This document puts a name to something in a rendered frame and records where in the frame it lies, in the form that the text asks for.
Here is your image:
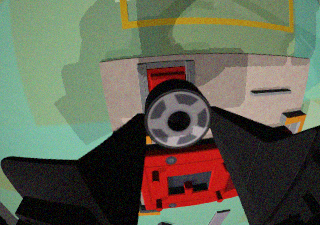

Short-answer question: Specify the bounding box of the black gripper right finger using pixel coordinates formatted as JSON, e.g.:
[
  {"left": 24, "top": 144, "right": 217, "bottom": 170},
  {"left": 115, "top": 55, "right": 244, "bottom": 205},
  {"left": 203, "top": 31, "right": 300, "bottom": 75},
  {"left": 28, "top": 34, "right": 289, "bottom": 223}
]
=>
[{"left": 209, "top": 106, "right": 320, "bottom": 225}]

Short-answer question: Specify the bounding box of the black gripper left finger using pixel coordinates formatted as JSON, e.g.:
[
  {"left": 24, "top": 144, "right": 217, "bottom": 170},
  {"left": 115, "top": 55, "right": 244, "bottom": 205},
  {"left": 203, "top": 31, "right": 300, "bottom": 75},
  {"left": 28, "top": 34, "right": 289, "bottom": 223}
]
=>
[{"left": 0, "top": 113, "right": 147, "bottom": 225}]

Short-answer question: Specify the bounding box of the black wheel with grey hub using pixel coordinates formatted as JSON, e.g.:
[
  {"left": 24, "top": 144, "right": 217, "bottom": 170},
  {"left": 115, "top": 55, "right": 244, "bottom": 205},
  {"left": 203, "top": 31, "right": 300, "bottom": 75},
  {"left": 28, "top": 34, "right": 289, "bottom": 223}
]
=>
[{"left": 143, "top": 78, "right": 212, "bottom": 149}]

